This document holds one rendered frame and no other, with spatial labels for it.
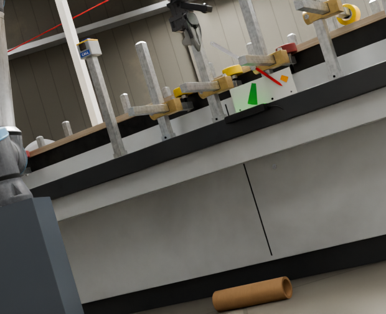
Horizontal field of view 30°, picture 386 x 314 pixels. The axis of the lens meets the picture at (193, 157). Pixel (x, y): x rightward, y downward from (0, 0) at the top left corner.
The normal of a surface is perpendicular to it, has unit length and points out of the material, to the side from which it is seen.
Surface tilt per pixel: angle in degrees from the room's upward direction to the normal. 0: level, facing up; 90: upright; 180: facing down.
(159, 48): 90
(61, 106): 90
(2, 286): 90
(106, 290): 90
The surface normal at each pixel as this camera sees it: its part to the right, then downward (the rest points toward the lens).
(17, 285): -0.04, -0.04
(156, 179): -0.50, 0.11
